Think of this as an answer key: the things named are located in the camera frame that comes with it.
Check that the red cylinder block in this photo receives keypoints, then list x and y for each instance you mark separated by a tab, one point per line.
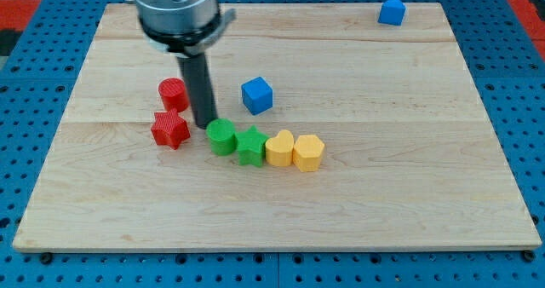
173	94

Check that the yellow heart block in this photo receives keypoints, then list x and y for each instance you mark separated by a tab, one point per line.
279	149

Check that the light wooden board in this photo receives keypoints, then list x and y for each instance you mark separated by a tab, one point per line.
411	161

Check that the blue cube block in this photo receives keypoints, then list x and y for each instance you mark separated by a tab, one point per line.
257	95

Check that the red star block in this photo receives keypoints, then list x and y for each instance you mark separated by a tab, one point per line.
170	129

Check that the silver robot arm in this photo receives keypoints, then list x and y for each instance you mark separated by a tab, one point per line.
186	28

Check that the yellow hexagon block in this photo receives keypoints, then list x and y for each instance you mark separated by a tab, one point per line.
308	153

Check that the green cylinder block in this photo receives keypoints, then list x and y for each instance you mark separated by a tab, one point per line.
221	135

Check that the blue pentagon block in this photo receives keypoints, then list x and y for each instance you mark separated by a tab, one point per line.
392	13

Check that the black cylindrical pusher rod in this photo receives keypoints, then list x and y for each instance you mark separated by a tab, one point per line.
195	73

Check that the green star block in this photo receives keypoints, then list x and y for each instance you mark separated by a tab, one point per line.
251	146

